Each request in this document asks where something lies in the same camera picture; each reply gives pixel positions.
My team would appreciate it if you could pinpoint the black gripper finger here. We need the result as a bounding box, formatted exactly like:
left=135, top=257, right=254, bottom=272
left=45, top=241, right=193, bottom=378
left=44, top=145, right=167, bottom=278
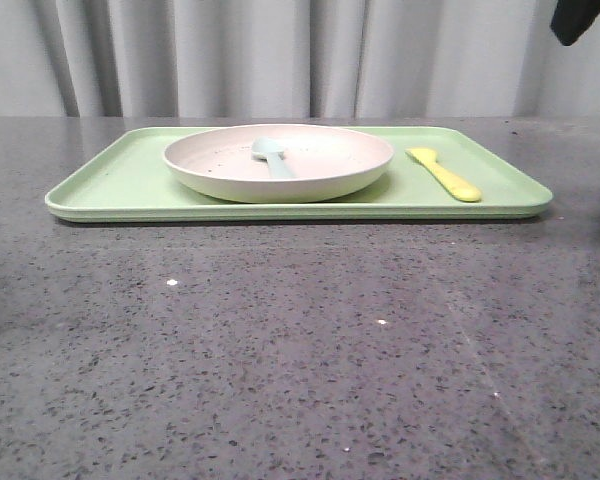
left=550, top=0, right=600, bottom=47

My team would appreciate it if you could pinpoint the yellow plastic fork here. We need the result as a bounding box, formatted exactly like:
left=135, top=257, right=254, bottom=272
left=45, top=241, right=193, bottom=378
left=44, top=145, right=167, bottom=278
left=405, top=147, right=482, bottom=203

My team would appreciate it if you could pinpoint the beige round plate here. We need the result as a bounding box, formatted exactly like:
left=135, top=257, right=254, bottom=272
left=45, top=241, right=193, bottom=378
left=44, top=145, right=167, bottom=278
left=163, top=124, right=394, bottom=204

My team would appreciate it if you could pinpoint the light blue plastic spoon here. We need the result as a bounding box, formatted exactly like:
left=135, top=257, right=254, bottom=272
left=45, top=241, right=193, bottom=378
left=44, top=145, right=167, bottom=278
left=251, top=137, right=294, bottom=179

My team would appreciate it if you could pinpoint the light green rectangular tray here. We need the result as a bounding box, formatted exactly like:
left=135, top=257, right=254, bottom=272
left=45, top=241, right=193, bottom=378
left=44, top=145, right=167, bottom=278
left=45, top=126, right=553, bottom=223

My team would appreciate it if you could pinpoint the grey pleated curtain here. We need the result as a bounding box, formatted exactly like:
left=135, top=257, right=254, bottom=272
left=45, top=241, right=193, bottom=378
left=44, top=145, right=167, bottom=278
left=0, top=1, right=600, bottom=119

